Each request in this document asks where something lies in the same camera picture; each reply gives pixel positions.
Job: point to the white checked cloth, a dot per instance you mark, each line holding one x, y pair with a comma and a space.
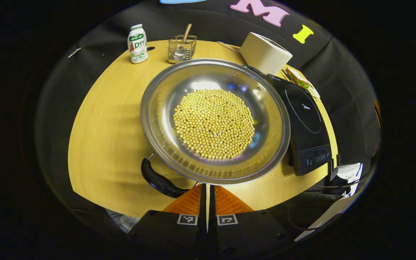
125, 222

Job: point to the white toaster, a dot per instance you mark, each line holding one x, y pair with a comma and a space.
265, 54

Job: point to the white drink bottle green label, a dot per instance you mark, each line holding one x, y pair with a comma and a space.
137, 47

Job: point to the silver cloth clip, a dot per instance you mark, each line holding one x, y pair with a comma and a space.
74, 52

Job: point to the black induction cooktop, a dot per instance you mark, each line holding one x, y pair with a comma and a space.
305, 108

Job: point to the white crumpled bag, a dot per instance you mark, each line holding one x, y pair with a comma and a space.
350, 171

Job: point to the pile of yellow soybeans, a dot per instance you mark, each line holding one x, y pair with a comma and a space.
213, 122

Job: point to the sandwich with lettuce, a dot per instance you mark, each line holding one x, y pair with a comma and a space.
298, 79

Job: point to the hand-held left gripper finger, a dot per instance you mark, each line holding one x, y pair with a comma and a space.
203, 216
211, 216

